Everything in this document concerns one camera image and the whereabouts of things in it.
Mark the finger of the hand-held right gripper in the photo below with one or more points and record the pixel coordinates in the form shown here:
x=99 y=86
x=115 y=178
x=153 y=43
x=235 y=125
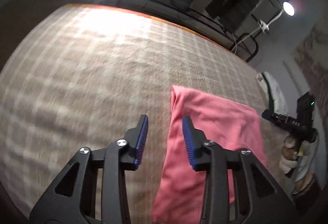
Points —
x=271 y=115

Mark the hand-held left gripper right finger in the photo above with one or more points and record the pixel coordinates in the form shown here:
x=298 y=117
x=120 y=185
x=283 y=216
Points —
x=189 y=144

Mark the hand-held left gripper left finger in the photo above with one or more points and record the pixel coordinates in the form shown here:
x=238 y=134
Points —
x=140 y=144

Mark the pink shirt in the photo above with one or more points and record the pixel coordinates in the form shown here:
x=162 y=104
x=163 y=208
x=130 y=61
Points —
x=217 y=116

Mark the person's right forearm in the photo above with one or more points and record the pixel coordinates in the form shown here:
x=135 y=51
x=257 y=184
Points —
x=306 y=162

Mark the folded white clothes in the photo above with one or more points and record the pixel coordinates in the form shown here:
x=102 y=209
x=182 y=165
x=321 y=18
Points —
x=274 y=90

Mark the person's right hand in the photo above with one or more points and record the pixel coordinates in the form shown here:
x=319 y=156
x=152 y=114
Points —
x=289 y=152

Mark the white clip lamp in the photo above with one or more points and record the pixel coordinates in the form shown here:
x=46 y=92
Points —
x=281 y=11

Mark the black metal rack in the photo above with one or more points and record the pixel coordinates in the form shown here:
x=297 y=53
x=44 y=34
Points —
x=205 y=18

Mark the marble print wall hanging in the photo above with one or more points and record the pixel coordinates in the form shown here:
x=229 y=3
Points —
x=311 y=60

